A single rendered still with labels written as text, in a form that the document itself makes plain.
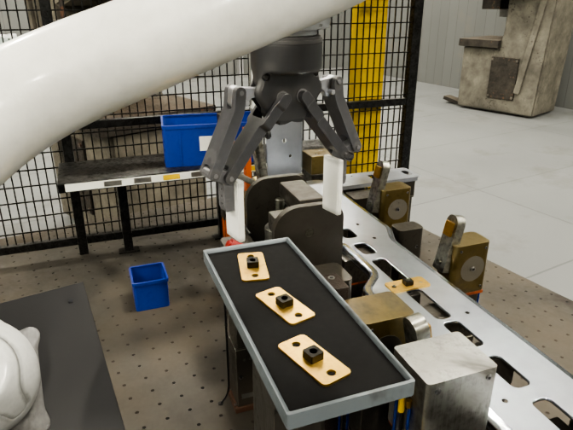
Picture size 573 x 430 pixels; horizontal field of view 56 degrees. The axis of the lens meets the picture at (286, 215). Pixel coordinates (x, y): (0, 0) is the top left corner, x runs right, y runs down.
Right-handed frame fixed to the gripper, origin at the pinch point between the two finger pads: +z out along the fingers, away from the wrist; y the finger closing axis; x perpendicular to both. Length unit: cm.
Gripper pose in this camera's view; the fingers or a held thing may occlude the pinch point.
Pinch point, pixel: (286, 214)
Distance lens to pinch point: 62.8
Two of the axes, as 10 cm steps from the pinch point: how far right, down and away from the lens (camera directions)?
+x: -5.6, -3.2, 7.6
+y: 8.3, -2.2, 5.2
